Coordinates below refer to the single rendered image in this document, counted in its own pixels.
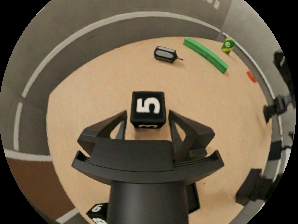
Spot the orange pocket multimeter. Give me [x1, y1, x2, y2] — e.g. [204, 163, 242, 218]
[247, 71, 257, 83]

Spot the green rectangular bar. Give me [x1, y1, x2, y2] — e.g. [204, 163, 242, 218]
[183, 38, 228, 74]

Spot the green drink can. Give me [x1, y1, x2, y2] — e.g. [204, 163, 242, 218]
[221, 37, 235, 55]

